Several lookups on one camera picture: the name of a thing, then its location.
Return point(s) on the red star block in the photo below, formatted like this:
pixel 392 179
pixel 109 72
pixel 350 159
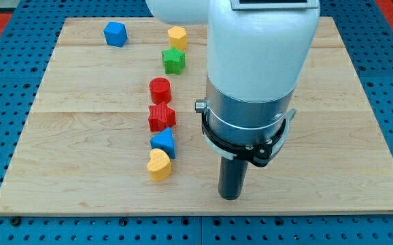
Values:
pixel 161 116

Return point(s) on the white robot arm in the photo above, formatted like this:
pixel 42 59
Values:
pixel 255 53

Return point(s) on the red cylinder block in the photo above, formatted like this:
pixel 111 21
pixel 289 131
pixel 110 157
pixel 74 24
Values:
pixel 160 90

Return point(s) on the yellow heart block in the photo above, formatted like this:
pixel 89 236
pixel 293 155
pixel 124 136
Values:
pixel 159 165

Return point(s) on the wooden board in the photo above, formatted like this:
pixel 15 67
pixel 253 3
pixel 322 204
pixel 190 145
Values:
pixel 85 145

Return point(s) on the green star block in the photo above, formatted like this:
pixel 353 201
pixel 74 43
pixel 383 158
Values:
pixel 174 60

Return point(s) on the blue triangle block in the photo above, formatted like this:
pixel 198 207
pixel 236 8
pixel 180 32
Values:
pixel 164 141

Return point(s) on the black cylindrical end effector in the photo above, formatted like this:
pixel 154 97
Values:
pixel 231 178

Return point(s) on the yellow hexagon block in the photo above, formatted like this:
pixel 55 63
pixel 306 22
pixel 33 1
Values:
pixel 177 38

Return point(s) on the blue cube block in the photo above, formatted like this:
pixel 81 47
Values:
pixel 115 34

